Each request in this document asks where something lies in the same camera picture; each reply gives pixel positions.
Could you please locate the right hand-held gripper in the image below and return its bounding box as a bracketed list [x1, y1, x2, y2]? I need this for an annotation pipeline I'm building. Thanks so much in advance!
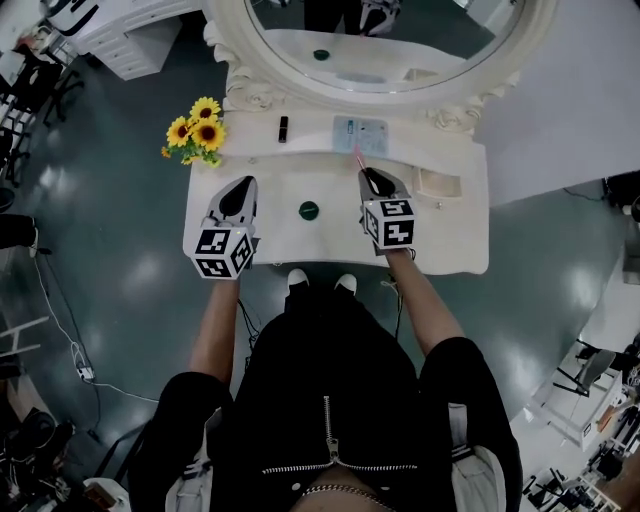
[357, 167, 417, 257]

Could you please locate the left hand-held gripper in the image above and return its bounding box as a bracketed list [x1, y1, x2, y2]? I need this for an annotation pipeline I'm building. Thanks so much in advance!
[189, 174, 261, 283]

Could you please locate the white drawer with knob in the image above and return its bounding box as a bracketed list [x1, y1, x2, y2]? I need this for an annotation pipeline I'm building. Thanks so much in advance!
[410, 166, 464, 211]

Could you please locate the cream ornate dressing table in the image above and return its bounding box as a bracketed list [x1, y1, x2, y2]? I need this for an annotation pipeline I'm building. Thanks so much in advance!
[183, 97, 490, 276]

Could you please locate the person's right forearm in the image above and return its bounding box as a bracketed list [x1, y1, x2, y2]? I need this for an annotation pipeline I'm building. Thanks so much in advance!
[387, 247, 466, 359]

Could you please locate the person's left forearm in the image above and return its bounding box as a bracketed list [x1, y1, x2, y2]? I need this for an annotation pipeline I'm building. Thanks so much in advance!
[188, 277, 241, 384]

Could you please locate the pale blue mask packet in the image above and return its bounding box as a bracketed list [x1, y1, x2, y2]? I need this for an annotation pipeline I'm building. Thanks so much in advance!
[332, 114, 390, 157]

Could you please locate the yellow sunflower bouquet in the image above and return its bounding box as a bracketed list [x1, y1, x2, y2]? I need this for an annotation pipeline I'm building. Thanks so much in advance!
[160, 96, 228, 169]

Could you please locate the oval cream-framed mirror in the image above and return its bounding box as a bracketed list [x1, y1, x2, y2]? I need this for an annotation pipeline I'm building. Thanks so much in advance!
[202, 0, 559, 134]

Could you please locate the person's black clothing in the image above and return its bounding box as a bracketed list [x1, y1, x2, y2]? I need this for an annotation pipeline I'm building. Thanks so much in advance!
[127, 289, 524, 512]

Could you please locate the white dresser with shelves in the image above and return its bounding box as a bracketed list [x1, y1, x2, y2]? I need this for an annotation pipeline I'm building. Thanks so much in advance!
[74, 0, 201, 81]

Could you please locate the white metal rack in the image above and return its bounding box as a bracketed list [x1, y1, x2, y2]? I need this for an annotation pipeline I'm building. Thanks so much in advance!
[0, 314, 51, 359]

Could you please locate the white and black robot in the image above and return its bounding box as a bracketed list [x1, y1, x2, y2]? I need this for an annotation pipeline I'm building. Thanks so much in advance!
[44, 0, 101, 39]

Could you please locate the grey chair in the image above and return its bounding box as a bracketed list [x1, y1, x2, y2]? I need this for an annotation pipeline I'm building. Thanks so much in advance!
[552, 339, 619, 399]

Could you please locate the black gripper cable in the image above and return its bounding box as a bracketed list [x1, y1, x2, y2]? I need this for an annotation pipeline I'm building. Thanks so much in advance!
[236, 297, 264, 371]
[379, 277, 407, 342]

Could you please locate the black floor cable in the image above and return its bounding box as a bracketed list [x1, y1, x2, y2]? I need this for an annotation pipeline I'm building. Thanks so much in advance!
[42, 247, 104, 441]

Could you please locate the white floor cable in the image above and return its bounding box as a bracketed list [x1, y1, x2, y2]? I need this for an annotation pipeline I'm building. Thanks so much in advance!
[29, 249, 161, 404]

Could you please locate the gold chain necklace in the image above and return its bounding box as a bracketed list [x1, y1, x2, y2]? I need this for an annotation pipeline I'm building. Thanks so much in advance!
[299, 483, 396, 512]

